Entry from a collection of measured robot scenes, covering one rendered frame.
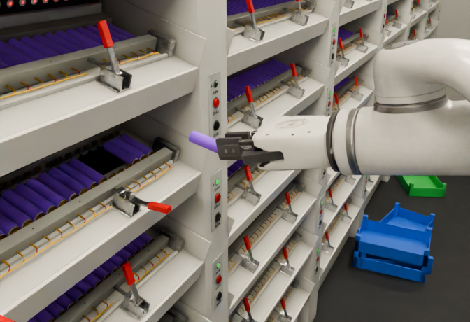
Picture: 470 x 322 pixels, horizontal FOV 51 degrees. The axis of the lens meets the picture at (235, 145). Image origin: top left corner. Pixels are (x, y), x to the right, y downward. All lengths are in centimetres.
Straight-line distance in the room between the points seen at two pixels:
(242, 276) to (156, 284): 38
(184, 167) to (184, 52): 21
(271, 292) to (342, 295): 66
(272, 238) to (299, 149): 80
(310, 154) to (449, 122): 16
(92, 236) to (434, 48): 49
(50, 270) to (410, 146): 45
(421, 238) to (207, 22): 176
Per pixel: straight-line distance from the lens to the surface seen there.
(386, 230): 239
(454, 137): 56
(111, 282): 87
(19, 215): 70
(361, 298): 212
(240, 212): 112
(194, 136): 72
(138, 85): 71
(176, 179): 85
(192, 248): 97
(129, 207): 74
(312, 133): 60
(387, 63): 56
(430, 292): 224
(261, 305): 146
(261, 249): 134
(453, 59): 52
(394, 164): 58
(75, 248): 69
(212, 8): 84
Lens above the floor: 130
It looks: 22 degrees down
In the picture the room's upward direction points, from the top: straight up
